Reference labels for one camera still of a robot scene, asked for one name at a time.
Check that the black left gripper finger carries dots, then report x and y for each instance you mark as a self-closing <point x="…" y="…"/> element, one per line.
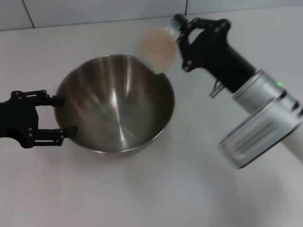
<point x="49" y="137"/>
<point x="38" y="97"/>

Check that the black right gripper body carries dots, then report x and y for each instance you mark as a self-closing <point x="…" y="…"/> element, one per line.
<point x="213" y="54"/>

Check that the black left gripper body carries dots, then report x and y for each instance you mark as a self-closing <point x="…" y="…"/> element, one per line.
<point x="16" y="123"/>

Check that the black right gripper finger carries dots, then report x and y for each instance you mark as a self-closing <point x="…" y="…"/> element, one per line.
<point x="201" y="21"/>
<point x="185" y="49"/>

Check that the clear plastic cup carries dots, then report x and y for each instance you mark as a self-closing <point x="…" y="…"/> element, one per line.
<point x="158" y="50"/>

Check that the white rice grains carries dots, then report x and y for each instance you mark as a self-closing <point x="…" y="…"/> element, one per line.
<point x="157" y="47"/>

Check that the large stainless steel bowl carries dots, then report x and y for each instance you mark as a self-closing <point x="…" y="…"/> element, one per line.
<point x="113" y="111"/>

